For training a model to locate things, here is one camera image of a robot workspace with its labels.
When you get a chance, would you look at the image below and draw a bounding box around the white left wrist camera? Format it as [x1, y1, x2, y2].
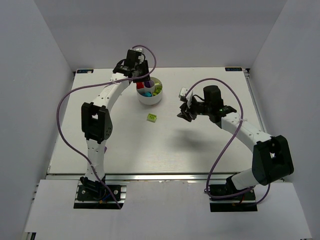
[131, 47, 144, 57]

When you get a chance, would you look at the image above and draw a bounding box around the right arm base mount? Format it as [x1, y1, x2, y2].
[208, 184, 258, 213]

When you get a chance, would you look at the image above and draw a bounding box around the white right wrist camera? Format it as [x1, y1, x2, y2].
[178, 87, 193, 108]

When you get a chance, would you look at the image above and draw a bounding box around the white round divided container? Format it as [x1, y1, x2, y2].
[136, 77, 163, 106]

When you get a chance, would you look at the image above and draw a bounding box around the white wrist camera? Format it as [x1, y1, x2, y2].
[178, 87, 193, 108]
[131, 47, 144, 57]

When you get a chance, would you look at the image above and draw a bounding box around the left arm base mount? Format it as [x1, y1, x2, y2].
[73, 183, 127, 210]

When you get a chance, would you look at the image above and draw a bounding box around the light green upturned lego brick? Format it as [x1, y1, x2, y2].
[146, 113, 157, 123]

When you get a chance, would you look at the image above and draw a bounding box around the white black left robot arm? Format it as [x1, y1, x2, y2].
[80, 47, 149, 199]

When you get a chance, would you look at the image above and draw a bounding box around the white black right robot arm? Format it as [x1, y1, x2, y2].
[177, 85, 294, 199]

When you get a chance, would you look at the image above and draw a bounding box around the teal lego brick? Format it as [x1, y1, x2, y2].
[142, 92, 153, 97]

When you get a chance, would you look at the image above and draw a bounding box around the red lego inside container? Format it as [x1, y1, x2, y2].
[136, 82, 144, 89]

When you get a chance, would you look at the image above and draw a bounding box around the purple half-round lego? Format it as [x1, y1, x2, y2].
[144, 80, 155, 89]

